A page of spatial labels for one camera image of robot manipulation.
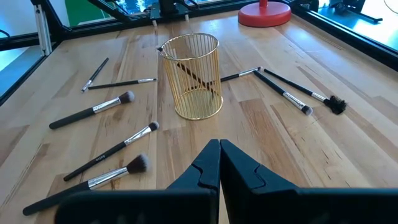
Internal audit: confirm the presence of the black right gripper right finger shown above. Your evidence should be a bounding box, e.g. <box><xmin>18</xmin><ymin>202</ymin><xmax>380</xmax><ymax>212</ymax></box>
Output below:
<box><xmin>220</xmin><ymin>139</ymin><xmax>398</xmax><ymax>224</ymax></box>

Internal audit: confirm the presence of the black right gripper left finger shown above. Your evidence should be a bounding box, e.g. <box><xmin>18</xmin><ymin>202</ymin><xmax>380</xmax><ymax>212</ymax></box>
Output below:
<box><xmin>55</xmin><ymin>139</ymin><xmax>221</xmax><ymax>224</ymax></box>

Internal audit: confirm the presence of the large white makeup brush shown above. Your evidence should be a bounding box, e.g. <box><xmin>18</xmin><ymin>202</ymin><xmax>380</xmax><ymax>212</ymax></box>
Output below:
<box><xmin>22</xmin><ymin>154</ymin><xmax>150</xmax><ymax>217</ymax></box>

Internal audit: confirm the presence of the black Solve printed makeup brush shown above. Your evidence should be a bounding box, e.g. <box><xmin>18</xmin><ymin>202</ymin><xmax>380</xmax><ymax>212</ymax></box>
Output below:
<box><xmin>63</xmin><ymin>121</ymin><xmax>160</xmax><ymax>182</ymax></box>

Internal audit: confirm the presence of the black small head makeup brush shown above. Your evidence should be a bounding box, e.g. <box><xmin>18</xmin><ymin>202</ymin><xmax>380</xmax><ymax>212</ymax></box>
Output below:
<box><xmin>253</xmin><ymin>70</ymin><xmax>314</xmax><ymax>116</ymax></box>

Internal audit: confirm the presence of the black fan makeup brush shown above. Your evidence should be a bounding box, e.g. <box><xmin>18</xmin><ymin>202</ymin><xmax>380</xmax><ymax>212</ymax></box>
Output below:
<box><xmin>263</xmin><ymin>68</ymin><xmax>348</xmax><ymax>116</ymax></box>

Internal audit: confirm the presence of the thin black makeup brush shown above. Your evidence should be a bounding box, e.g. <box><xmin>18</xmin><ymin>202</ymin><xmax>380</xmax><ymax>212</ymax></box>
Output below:
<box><xmin>88</xmin><ymin>78</ymin><xmax>157</xmax><ymax>91</ymax></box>
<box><xmin>220</xmin><ymin>66</ymin><xmax>263</xmax><ymax>83</ymax></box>

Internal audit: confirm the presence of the black fluffy makeup brush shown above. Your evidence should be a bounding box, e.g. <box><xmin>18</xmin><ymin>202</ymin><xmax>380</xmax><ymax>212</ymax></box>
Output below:
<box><xmin>49</xmin><ymin>90</ymin><xmax>136</xmax><ymax>131</ymax></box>

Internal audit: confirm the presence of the thin black liner brush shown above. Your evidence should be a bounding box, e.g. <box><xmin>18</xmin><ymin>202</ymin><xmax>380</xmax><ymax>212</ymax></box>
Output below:
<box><xmin>81</xmin><ymin>57</ymin><xmax>110</xmax><ymax>93</ymax></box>

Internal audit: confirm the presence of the red desk lamp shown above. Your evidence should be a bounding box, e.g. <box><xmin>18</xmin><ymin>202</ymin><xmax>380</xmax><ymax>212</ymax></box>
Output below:
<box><xmin>238</xmin><ymin>0</ymin><xmax>292</xmax><ymax>28</ymax></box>

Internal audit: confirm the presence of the black office chair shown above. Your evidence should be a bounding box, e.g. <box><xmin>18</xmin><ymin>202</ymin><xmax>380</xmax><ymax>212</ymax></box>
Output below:
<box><xmin>328</xmin><ymin>0</ymin><xmax>384</xmax><ymax>24</ymax></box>

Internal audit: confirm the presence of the green board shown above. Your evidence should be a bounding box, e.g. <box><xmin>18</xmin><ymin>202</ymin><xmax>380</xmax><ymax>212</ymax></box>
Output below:
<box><xmin>64</xmin><ymin>0</ymin><xmax>116</xmax><ymax>27</ymax></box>

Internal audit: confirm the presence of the gold wire brush cup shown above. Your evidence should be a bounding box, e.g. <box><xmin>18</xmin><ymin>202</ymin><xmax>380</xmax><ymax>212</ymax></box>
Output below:
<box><xmin>158</xmin><ymin>32</ymin><xmax>224</xmax><ymax>121</ymax></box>

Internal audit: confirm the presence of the brown handled makeup brush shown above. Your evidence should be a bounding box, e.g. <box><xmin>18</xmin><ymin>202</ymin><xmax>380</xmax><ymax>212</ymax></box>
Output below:
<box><xmin>157</xmin><ymin>46</ymin><xmax>220</xmax><ymax>97</ymax></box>

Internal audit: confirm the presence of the silver aluminium extrusion post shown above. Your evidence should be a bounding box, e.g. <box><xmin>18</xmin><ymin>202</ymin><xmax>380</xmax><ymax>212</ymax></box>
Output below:
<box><xmin>33</xmin><ymin>4</ymin><xmax>53</xmax><ymax>57</ymax></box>

